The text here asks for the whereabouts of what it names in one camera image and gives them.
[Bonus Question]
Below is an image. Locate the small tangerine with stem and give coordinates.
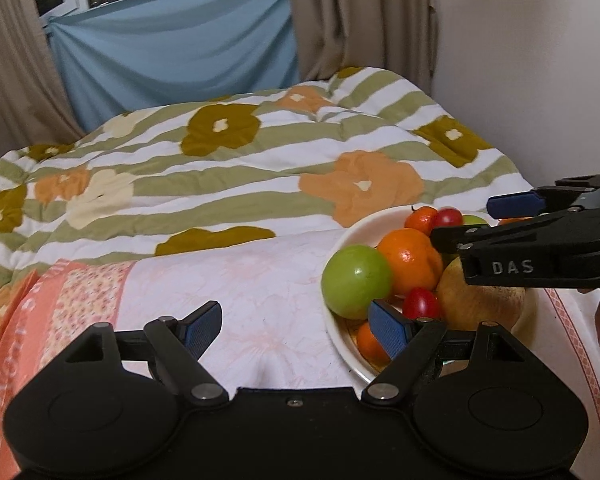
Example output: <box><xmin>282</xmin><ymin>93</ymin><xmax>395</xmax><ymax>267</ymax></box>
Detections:
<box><xmin>404</xmin><ymin>205</ymin><xmax>439</xmax><ymax>235</ymax></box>

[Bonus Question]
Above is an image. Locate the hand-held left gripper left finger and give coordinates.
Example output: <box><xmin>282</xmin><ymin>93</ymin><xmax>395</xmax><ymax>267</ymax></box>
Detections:
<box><xmin>60</xmin><ymin>301</ymin><xmax>229</xmax><ymax>407</ymax></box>

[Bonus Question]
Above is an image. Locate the large orange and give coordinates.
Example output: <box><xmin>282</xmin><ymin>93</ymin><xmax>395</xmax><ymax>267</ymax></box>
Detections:
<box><xmin>377</xmin><ymin>228</ymin><xmax>444</xmax><ymax>296</ymax></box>

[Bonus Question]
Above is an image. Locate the large yellow-red apple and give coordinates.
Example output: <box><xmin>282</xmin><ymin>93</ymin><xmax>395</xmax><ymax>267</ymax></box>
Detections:
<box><xmin>436</xmin><ymin>256</ymin><xmax>526</xmax><ymax>332</ymax></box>

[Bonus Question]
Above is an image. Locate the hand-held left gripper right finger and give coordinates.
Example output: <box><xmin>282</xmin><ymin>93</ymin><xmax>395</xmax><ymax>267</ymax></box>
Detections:
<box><xmin>362</xmin><ymin>299</ymin><xmax>536</xmax><ymax>407</ymax></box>

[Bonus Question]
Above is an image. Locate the large green apple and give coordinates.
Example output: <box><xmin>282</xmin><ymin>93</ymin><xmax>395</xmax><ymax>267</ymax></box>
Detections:
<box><xmin>321</xmin><ymin>244</ymin><xmax>394</xmax><ymax>320</ymax></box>

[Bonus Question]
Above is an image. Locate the white oval bowl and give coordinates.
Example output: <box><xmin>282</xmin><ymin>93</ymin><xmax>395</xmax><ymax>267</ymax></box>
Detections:
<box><xmin>325</xmin><ymin>206</ymin><xmax>542</xmax><ymax>386</ymax></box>

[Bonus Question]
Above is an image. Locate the blue cloth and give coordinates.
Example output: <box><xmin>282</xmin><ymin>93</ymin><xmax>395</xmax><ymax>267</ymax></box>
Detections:
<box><xmin>47</xmin><ymin>0</ymin><xmax>301</xmax><ymax>132</ymax></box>

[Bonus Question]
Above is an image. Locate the beige curtain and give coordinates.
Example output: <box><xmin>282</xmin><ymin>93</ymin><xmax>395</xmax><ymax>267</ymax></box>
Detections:
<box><xmin>284</xmin><ymin>0</ymin><xmax>437</xmax><ymax>97</ymax></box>
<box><xmin>0</xmin><ymin>0</ymin><xmax>87</xmax><ymax>150</ymax></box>

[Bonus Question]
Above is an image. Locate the green striped flower quilt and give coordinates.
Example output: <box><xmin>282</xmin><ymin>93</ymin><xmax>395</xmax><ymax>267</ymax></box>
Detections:
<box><xmin>0</xmin><ymin>66</ymin><xmax>533</xmax><ymax>311</ymax></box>

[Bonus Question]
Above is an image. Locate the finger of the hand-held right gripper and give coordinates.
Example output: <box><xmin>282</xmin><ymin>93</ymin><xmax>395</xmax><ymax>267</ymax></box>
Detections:
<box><xmin>430</xmin><ymin>208</ymin><xmax>600</xmax><ymax>258</ymax></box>
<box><xmin>486</xmin><ymin>172</ymin><xmax>600</xmax><ymax>218</ymax></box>

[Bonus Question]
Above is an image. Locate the red cherry tomato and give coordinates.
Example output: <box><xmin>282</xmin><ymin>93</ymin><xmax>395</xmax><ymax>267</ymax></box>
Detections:
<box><xmin>435</xmin><ymin>208</ymin><xmax>464</xmax><ymax>229</ymax></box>
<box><xmin>403</xmin><ymin>287</ymin><xmax>442</xmax><ymax>321</ymax></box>

